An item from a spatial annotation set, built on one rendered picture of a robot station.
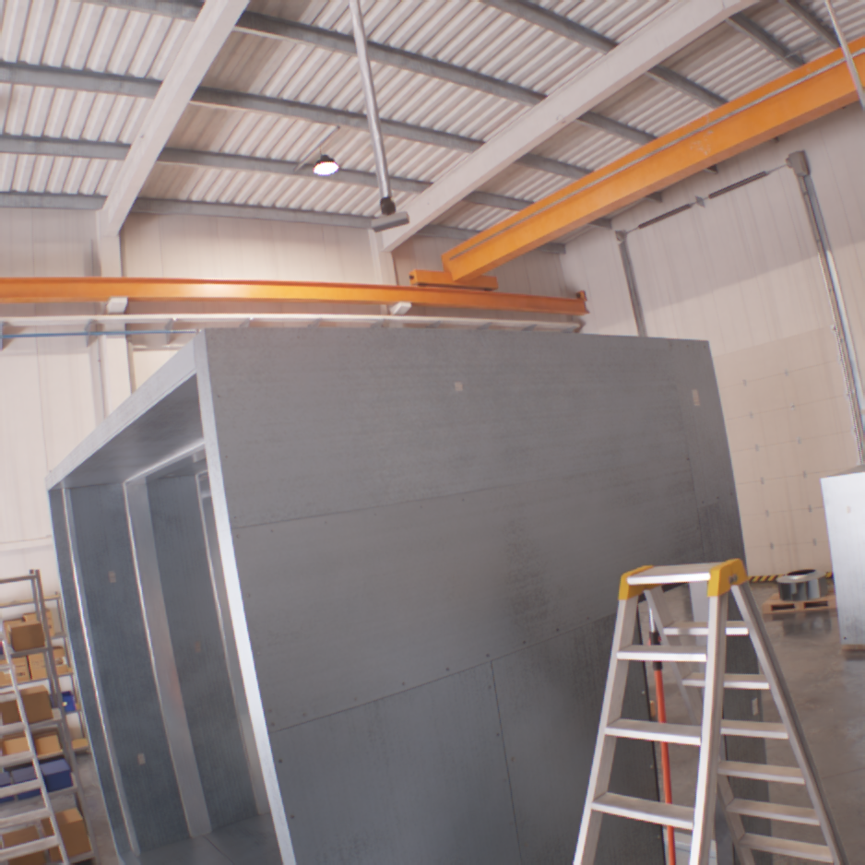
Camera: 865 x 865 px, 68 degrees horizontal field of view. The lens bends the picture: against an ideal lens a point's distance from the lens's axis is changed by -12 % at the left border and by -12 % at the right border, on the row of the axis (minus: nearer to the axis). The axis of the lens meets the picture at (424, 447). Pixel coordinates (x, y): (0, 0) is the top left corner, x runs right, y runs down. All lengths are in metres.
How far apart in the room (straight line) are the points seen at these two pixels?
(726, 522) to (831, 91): 7.09
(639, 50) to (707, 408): 6.96
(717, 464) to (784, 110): 7.01
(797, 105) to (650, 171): 2.38
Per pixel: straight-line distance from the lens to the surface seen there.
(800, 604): 11.65
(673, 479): 3.28
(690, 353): 3.60
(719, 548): 3.57
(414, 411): 2.29
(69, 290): 10.59
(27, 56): 8.96
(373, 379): 2.22
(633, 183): 11.03
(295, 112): 9.92
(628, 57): 10.04
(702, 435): 3.54
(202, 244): 11.94
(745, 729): 2.65
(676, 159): 10.67
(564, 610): 2.67
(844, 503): 8.85
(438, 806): 2.39
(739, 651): 3.73
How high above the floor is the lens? 2.65
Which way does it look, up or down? 4 degrees up
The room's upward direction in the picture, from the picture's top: 9 degrees counter-clockwise
